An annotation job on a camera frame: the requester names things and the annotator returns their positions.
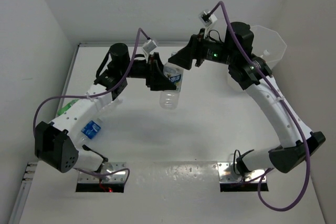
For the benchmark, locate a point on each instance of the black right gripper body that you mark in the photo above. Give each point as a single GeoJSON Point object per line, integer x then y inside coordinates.
{"type": "Point", "coordinates": [200, 60]}

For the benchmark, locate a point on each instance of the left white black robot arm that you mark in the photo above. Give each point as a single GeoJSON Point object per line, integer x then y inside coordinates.
{"type": "Point", "coordinates": [54, 141]}

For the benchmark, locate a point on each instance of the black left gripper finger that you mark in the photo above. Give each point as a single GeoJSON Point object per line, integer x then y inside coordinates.
{"type": "Point", "coordinates": [163, 86]}
{"type": "Point", "coordinates": [157, 69]}

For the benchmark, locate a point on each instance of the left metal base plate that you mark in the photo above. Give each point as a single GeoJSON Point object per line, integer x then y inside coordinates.
{"type": "Point", "coordinates": [116, 174]}

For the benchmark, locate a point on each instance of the blue white label clear bottle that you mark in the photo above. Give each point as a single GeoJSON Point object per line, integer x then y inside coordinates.
{"type": "Point", "coordinates": [169, 98]}

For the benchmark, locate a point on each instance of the metal base plate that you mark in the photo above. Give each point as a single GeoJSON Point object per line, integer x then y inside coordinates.
{"type": "Point", "coordinates": [116, 174]}
{"type": "Point", "coordinates": [228, 176]}

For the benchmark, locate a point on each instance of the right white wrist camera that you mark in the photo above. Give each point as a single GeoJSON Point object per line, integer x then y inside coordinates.
{"type": "Point", "coordinates": [207, 20]}

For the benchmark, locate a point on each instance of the white translucent plastic bin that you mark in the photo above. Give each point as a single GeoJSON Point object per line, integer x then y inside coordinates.
{"type": "Point", "coordinates": [254, 40]}

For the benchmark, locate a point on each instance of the aluminium frame rail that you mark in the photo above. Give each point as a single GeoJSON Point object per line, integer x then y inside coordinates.
{"type": "Point", "coordinates": [29, 172]}

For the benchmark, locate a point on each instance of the blue label small bottle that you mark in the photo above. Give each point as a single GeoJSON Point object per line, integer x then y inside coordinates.
{"type": "Point", "coordinates": [91, 129]}

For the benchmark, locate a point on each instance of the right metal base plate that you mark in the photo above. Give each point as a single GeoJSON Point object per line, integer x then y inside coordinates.
{"type": "Point", "coordinates": [228, 176]}

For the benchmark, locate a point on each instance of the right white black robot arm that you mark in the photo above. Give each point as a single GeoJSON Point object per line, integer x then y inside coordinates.
{"type": "Point", "coordinates": [296, 139]}

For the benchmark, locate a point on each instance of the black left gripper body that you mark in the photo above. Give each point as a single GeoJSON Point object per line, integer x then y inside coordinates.
{"type": "Point", "coordinates": [147, 70]}

